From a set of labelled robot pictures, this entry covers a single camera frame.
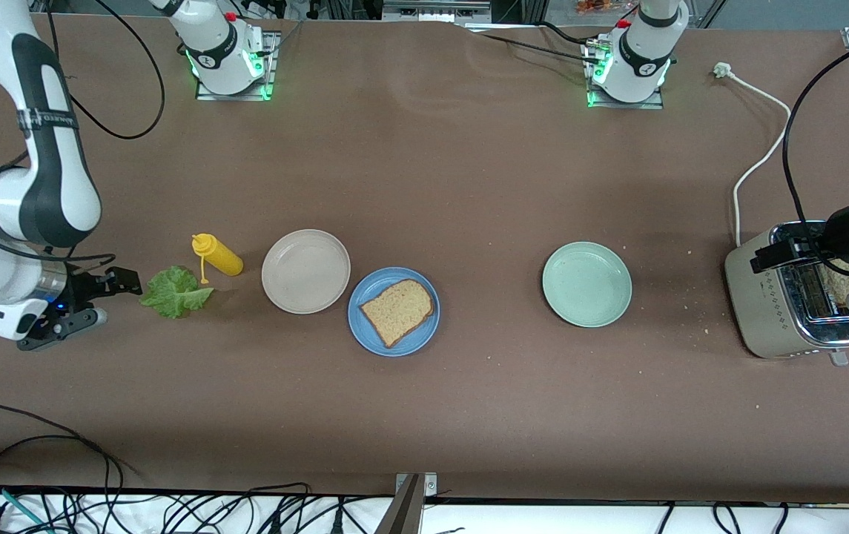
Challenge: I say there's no green lettuce leaf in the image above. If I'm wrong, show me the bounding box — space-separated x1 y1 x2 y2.
140 266 215 320

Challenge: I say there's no brown bread slice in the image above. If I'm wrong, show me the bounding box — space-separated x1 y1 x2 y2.
825 260 849 299
359 279 436 349

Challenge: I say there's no beige round plate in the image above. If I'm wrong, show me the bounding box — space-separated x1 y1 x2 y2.
261 228 351 315

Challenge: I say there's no mint green round plate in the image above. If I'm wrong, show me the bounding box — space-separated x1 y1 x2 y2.
541 241 633 329

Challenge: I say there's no blue round plate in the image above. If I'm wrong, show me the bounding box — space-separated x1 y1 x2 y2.
348 266 441 357

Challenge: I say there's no beige chrome toaster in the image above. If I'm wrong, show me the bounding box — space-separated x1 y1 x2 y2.
724 220 849 367

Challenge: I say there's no yellow mustard squeeze bottle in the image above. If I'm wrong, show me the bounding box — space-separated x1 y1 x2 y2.
192 233 244 285

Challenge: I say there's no long black looped cable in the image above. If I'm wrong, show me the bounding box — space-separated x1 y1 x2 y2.
0 403 125 534

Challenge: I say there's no white toaster power cable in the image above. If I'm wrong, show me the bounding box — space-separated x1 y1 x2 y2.
713 62 793 248

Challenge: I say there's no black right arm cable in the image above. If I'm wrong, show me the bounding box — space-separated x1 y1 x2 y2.
0 0 165 262

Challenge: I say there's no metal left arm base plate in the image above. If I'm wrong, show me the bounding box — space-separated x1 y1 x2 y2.
584 37 666 111

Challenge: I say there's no teal cable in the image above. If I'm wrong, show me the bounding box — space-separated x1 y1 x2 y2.
0 482 50 534

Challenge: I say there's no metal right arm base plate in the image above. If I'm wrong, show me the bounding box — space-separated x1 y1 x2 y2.
194 31 280 102

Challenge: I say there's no thin black table cable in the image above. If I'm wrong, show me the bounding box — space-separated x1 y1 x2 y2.
469 21 603 67

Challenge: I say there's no aluminium profile post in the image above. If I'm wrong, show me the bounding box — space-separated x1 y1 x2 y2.
374 472 438 534

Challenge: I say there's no silver frame rail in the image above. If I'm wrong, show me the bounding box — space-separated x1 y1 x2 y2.
382 0 493 23

